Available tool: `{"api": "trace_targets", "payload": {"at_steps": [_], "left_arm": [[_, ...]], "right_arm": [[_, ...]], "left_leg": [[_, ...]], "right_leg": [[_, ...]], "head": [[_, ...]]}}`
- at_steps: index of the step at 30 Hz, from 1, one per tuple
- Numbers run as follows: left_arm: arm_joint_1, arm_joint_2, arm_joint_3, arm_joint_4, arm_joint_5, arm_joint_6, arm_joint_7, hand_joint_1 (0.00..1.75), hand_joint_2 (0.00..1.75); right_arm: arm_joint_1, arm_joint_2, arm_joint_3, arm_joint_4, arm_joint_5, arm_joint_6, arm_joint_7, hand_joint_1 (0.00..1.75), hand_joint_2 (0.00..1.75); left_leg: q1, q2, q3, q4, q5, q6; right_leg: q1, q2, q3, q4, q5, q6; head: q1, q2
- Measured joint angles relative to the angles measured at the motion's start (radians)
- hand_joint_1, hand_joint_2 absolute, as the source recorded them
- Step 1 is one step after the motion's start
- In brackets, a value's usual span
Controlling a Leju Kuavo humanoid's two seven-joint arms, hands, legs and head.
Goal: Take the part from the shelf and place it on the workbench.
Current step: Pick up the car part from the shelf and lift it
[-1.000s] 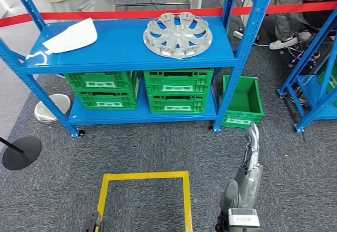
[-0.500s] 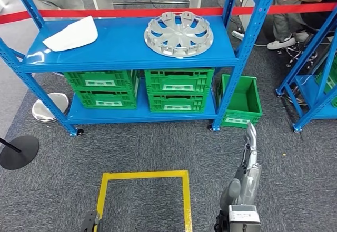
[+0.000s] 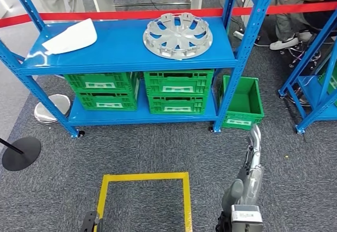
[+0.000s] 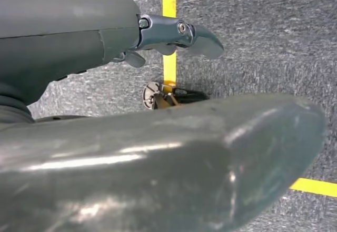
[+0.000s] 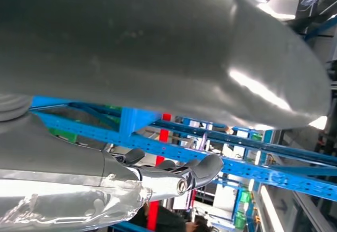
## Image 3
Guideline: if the green plastic crate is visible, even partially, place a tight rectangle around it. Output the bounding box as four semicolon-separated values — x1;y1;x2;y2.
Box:
63;72;141;95
147;94;209;115
317;63;337;107
75;90;139;112
143;69;214;97

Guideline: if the yellow floor tape square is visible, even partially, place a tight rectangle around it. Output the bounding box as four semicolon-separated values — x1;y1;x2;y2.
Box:
94;172;193;232

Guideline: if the chrome barrier stanchion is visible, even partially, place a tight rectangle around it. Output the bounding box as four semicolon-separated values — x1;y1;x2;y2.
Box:
33;94;72;126

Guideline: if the white curved panel part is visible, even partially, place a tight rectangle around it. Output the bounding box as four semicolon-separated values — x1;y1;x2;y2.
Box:
42;18;97;56

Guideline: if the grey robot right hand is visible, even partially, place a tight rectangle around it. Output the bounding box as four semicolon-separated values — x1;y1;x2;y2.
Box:
221;124;264;214

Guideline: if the coiled cable bundle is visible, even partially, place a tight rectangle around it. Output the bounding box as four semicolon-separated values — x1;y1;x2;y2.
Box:
287;85;310;106

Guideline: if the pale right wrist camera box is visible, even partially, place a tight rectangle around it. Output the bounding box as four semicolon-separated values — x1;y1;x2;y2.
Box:
230;204;264;232

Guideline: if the dark robot left hand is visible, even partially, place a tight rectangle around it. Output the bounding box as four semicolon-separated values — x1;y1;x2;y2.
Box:
80;210;104;232

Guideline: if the silver wheel hubcap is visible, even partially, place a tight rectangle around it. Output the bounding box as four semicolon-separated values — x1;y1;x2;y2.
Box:
142;12;213;61

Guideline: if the black barrier stanchion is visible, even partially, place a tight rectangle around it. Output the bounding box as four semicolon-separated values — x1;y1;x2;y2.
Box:
0;136;42;172

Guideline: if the chrome office chair base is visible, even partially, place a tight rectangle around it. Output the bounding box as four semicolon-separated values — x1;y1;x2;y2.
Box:
280;32;323;69

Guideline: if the blue metal shelf rack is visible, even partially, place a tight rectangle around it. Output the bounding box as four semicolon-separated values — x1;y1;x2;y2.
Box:
0;0;280;139
278;12;337;135

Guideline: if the open green plastic bin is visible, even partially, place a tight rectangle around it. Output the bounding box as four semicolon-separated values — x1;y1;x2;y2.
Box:
221;75;264;131

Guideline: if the red barrier belt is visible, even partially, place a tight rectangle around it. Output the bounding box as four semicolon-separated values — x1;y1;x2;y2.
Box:
0;1;337;29

